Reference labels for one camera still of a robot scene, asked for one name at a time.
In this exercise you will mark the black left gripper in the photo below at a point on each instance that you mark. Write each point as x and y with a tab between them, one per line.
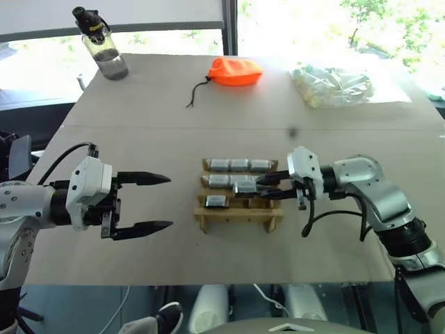
112	208

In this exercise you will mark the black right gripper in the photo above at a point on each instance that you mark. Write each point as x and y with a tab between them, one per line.
306	189

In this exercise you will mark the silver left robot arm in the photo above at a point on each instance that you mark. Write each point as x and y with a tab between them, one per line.
21	205

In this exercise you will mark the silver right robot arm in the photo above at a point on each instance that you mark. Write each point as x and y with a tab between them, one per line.
379	195

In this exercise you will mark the wooden rack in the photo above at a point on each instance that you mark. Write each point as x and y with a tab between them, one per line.
240	216

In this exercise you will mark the black and white shoe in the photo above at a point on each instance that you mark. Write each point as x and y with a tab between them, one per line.
170	315

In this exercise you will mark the clear plastic bag of parts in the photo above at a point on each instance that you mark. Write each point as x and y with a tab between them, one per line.
330	85

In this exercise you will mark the white rounded robot leg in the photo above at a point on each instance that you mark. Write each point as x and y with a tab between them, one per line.
208	306
304	301

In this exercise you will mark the grey rounded robot torso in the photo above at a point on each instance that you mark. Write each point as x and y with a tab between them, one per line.
250	327

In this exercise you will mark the clear bottle with black cap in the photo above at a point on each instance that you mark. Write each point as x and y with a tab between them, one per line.
107	59

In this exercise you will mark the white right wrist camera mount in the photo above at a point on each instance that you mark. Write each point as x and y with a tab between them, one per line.
304	163

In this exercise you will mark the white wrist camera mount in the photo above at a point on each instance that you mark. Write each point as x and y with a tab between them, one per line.
87	181
304	163

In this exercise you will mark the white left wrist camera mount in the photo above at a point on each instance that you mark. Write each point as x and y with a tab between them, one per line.
87	181

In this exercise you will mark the dark window frame post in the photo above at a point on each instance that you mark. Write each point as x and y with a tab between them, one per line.
230	28

